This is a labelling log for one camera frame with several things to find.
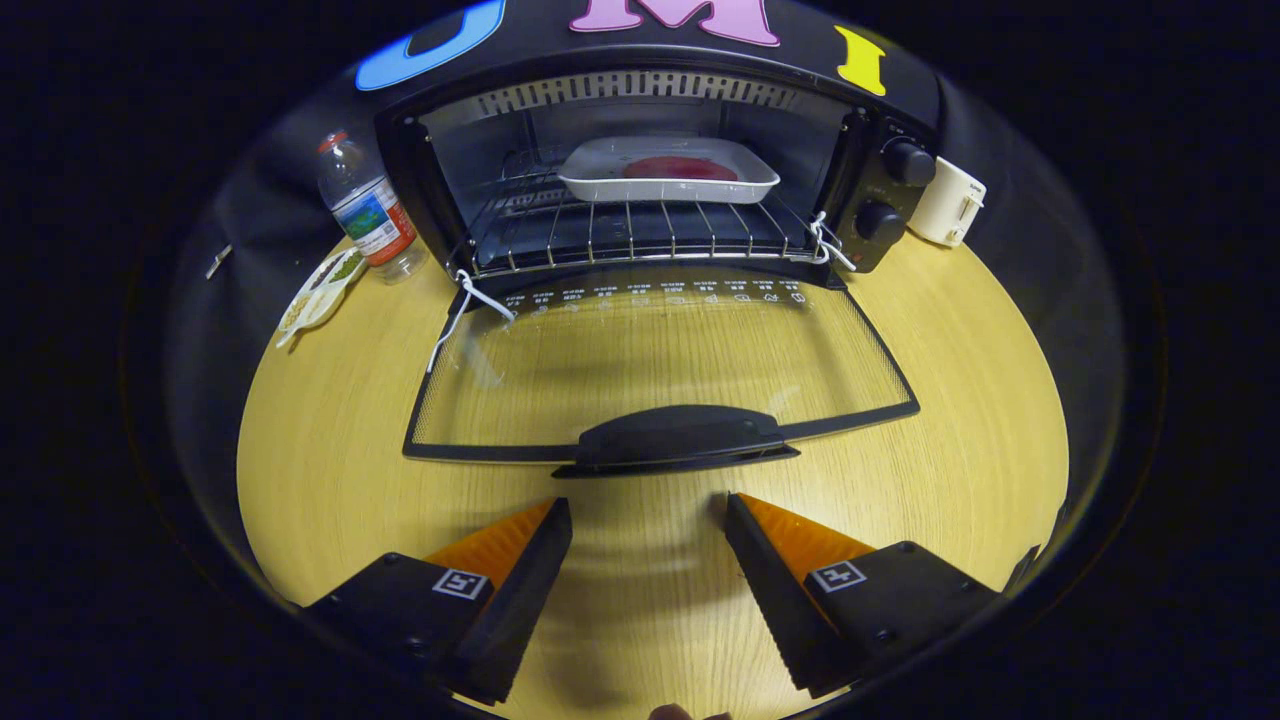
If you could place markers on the silver cloth clip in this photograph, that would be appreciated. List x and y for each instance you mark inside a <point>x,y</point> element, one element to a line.
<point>218,262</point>

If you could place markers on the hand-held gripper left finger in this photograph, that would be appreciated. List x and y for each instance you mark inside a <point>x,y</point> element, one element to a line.
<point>525,595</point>

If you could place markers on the black toaster oven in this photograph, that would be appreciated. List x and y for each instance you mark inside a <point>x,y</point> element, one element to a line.
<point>670,440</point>

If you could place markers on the white pop-up toaster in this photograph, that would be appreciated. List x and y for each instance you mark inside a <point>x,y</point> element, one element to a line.
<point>945,205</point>

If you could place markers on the white green snack packet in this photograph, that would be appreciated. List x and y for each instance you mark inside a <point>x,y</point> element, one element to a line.
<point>318,292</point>

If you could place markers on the white square plate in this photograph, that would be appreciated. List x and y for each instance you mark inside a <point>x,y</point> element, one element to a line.
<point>600,187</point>

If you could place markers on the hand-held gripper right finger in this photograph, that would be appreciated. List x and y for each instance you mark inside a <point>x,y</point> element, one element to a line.
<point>775,600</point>

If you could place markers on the clear plastic water bottle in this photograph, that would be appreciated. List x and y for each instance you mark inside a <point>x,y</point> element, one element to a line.
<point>375,215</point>

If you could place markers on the black backdrop cloth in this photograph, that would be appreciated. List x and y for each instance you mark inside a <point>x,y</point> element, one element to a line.
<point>1020,200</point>

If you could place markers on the pink meat slice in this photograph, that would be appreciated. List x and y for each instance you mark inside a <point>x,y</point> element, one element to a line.
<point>680,168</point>

